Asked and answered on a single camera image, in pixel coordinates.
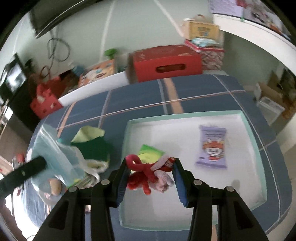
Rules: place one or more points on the orange illustrated toy box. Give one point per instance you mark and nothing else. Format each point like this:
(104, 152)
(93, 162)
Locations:
(97, 72)

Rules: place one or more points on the blue plaid bed sheet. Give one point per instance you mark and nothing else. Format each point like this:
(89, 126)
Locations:
(111, 110)

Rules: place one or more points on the red cardboard box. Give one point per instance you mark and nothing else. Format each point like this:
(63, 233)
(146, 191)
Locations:
(163, 62)

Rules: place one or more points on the red patterned gift box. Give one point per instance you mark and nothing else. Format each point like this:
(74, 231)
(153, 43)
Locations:
(212, 58)

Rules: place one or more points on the yellow gift box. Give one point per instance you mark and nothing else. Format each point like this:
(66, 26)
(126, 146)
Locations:
(199, 27)

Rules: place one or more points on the black monitor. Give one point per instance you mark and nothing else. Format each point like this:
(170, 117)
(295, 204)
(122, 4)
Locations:
(12, 78)

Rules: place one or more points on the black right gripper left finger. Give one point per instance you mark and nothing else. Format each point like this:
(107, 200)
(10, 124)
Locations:
(66, 221)

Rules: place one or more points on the red felt handbag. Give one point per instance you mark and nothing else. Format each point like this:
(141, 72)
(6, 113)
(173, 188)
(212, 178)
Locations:
(47, 94)

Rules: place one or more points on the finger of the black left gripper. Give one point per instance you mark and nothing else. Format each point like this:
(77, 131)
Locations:
(17, 177)

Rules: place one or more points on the beige round sponge puff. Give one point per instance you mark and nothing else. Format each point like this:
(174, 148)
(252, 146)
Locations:
(56, 186)

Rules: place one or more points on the purple cartoon tissue pack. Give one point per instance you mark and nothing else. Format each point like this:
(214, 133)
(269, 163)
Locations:
(212, 147)

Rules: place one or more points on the white desk edge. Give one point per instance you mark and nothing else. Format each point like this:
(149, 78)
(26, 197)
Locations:
(265, 38)

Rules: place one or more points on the light green cloth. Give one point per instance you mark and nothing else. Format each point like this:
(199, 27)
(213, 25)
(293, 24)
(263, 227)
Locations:
(87, 133)

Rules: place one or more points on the light blue plastic bag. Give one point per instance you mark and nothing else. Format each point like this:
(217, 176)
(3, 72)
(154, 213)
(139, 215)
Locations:
(64, 162)

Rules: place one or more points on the green wet wipes pack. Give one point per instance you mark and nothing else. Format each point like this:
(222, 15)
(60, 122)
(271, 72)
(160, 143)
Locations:
(147, 155)

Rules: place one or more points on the white tray with mint rim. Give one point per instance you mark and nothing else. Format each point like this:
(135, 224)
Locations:
(179, 136)

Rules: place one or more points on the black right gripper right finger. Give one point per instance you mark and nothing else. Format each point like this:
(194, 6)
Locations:
(235, 220)

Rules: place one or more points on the green yellow scouring sponge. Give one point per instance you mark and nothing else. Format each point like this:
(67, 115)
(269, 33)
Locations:
(96, 152)

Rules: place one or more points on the white foam board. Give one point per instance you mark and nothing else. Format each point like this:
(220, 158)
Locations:
(109, 83)

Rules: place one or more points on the pink fuzzy scrunchie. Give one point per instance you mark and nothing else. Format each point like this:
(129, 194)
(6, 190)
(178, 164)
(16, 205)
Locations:
(161, 168)

